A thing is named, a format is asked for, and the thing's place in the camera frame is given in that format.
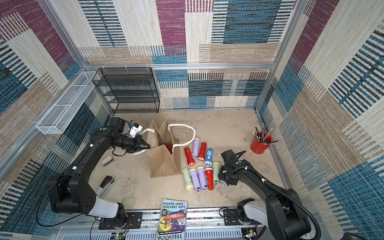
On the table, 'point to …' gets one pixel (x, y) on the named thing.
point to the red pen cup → (261, 141)
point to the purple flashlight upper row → (196, 146)
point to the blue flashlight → (208, 162)
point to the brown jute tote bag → (164, 150)
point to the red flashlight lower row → (209, 173)
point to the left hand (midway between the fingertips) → (150, 147)
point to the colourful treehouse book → (173, 222)
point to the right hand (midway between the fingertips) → (224, 180)
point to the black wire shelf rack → (128, 90)
